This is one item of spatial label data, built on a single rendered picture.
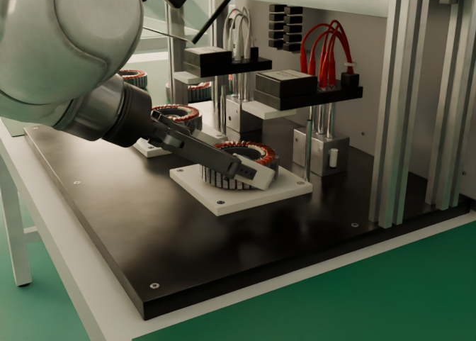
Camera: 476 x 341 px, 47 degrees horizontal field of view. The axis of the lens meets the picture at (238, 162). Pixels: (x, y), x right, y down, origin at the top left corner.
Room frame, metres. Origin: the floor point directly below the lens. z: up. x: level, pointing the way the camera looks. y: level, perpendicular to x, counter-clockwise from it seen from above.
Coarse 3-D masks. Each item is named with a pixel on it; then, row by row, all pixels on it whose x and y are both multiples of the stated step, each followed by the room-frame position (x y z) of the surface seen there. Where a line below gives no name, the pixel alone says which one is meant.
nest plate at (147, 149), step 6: (204, 126) 0.96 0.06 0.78; (204, 132) 0.92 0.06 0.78; (210, 132) 0.92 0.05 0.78; (216, 132) 0.92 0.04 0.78; (222, 138) 0.89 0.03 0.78; (138, 144) 0.86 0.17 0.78; (144, 144) 0.86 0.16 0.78; (144, 150) 0.83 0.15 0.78; (150, 150) 0.83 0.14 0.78; (156, 150) 0.83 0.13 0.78; (162, 150) 0.84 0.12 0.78; (150, 156) 0.83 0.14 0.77
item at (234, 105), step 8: (232, 96) 1.01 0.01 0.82; (232, 104) 0.97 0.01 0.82; (240, 104) 0.95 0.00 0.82; (232, 112) 0.97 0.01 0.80; (240, 112) 0.95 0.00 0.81; (248, 112) 0.96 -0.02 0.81; (232, 120) 0.97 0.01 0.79; (240, 120) 0.95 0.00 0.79; (248, 120) 0.96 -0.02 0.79; (256, 120) 0.97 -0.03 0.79; (232, 128) 0.98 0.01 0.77; (240, 128) 0.95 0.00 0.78; (248, 128) 0.96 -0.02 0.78; (256, 128) 0.97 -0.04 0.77
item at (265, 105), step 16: (256, 80) 0.76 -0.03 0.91; (272, 80) 0.73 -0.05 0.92; (288, 80) 0.72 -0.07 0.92; (304, 80) 0.73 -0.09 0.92; (336, 80) 0.82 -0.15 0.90; (256, 96) 0.76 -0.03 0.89; (272, 96) 0.72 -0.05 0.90; (288, 96) 0.72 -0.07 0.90; (304, 96) 0.73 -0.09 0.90; (320, 96) 0.74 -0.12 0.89; (336, 96) 0.75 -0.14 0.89; (352, 96) 0.77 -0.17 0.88; (256, 112) 0.72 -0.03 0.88; (272, 112) 0.71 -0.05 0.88; (288, 112) 0.72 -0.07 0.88; (320, 112) 0.78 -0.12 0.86; (320, 128) 0.78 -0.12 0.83
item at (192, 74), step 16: (192, 48) 0.98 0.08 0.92; (208, 48) 0.98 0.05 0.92; (192, 64) 0.95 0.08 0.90; (208, 64) 0.93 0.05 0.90; (224, 64) 0.94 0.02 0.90; (240, 64) 0.96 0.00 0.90; (256, 64) 0.97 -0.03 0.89; (192, 80) 0.91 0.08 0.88; (208, 80) 0.93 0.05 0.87; (240, 80) 0.99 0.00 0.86; (240, 96) 0.99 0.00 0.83
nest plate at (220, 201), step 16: (176, 176) 0.72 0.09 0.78; (192, 176) 0.72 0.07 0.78; (288, 176) 0.72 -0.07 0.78; (192, 192) 0.67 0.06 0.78; (208, 192) 0.66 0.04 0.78; (224, 192) 0.66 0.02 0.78; (240, 192) 0.66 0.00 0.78; (256, 192) 0.66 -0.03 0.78; (272, 192) 0.66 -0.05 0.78; (288, 192) 0.67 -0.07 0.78; (304, 192) 0.68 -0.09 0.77; (208, 208) 0.63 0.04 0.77; (224, 208) 0.62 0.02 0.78; (240, 208) 0.63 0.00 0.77
